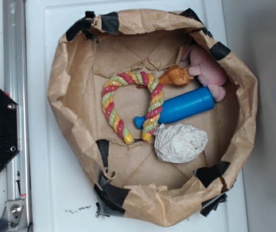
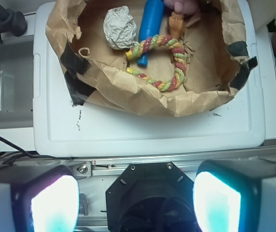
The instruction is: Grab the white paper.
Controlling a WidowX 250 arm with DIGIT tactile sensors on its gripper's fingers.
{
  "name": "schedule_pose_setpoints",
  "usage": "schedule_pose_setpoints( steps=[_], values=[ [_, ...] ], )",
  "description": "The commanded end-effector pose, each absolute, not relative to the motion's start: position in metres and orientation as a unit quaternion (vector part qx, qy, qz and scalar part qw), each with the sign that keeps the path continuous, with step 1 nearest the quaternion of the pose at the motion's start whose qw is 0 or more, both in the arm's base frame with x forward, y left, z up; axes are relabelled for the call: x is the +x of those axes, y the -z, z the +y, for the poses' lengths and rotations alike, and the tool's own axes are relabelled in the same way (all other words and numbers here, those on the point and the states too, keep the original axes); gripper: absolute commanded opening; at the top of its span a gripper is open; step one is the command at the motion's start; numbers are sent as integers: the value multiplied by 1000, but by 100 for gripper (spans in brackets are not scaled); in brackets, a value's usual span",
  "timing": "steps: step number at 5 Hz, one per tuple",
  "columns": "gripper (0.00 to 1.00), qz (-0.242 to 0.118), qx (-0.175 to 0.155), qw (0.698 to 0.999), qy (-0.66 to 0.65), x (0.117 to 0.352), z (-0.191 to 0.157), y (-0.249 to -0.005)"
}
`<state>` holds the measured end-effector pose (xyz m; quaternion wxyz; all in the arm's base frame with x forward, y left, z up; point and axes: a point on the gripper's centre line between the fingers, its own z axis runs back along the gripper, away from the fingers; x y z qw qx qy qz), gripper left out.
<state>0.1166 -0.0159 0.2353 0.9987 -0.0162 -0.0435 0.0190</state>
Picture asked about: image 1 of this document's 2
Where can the metal corner bracket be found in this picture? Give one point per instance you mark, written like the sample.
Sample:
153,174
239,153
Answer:
15,214

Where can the blue plastic bottle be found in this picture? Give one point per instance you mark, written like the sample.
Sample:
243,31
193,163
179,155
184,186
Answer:
186,105

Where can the pink plush toy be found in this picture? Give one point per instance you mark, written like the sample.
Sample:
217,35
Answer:
209,73

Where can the brown paper bag bin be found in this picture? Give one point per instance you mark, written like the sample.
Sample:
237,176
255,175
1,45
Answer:
130,180

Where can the multicolour twisted rope toy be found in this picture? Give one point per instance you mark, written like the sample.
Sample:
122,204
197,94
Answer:
150,123

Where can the crumpled white paper ball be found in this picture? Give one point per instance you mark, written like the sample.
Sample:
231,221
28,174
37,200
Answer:
179,143

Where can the white plastic tray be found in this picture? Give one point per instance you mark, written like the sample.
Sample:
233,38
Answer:
62,198

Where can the brown wooden shell toy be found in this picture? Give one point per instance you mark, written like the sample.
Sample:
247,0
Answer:
176,76

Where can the aluminium extrusion rail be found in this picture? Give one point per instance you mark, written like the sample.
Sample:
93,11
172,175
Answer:
15,83

